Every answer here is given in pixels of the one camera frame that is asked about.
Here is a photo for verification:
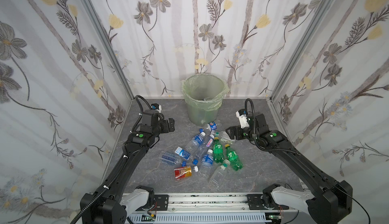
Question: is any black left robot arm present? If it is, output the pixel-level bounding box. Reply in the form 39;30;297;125
71;95;175;224

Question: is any red yellow label bottle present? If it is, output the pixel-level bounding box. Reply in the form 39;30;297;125
174;166;199;180

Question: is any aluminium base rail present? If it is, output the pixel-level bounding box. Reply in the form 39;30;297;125
132;192;303;224

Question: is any clear bottle white cap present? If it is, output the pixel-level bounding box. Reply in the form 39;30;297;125
209;159;231;188

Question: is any right corner aluminium post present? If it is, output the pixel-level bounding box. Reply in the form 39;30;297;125
269;0;335;102

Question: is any white vented cable duct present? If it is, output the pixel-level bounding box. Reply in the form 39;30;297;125
129;212;272;224

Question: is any Pocari Sweat bottle white cap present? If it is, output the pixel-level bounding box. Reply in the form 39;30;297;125
199;149;214;177

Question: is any small blue label bottle near bin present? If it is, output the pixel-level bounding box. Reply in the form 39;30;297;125
205;121;218;132

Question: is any clear crushed bottle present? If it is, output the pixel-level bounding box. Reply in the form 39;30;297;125
219;131;235;145

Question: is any purple label Ganten bottle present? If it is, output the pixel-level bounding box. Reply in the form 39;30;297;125
194;132;215;160

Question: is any green bin liner bag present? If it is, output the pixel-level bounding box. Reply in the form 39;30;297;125
181;73;230;111

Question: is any corner aluminium post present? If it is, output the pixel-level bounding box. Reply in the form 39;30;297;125
81;0;134;101
269;0;335;102

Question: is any left corner aluminium post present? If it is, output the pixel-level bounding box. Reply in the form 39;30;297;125
81;0;134;101

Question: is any crushed blue label bottle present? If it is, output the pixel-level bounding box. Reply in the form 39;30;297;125
174;147;192;160

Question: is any crushed bottle blue cap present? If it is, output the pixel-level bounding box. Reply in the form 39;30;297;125
159;152;199;167

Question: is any mesh waste bin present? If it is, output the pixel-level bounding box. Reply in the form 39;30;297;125
181;74;229;127

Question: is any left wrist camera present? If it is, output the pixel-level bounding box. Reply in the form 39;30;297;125
151;103;162;113

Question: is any green bottle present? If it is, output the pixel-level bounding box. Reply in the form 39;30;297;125
213;139;224;163
225;144;243;171

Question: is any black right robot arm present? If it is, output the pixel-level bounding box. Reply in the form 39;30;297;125
226;98;356;224

